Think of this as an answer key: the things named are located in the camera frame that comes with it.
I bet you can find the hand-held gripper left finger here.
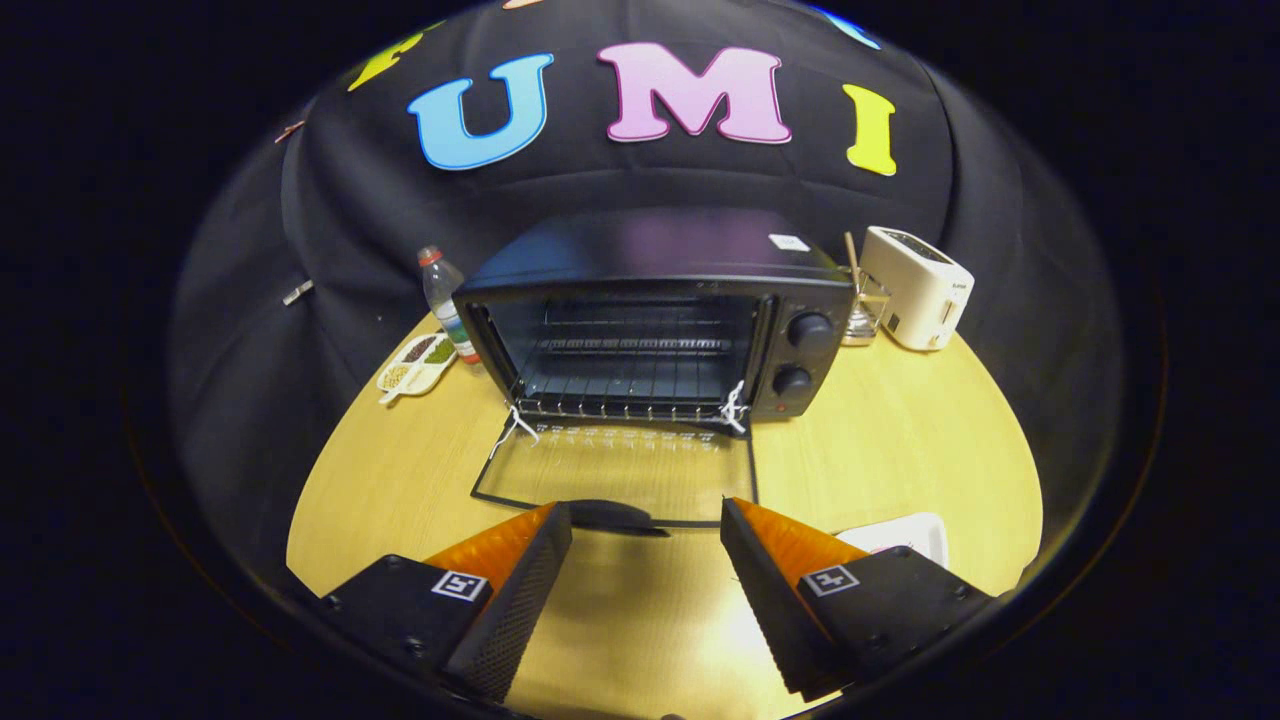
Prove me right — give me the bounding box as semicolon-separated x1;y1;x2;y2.
320;502;573;704

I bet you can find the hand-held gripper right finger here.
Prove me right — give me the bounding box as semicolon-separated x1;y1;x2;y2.
720;497;996;701

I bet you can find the white plate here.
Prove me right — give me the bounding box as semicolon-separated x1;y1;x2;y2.
835;513;949;569

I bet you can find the black toaster oven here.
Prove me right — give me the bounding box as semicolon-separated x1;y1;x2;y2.
452;207;857;529

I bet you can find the white toaster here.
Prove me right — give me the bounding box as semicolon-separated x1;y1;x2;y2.
860;226;975;351

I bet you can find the divided snack dish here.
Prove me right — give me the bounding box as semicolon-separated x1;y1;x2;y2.
376;332;459;405

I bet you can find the clear plastic bottle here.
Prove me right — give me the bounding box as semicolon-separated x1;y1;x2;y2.
417;246;483;366

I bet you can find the wire mesh holder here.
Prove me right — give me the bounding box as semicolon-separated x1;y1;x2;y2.
842;270;891;347

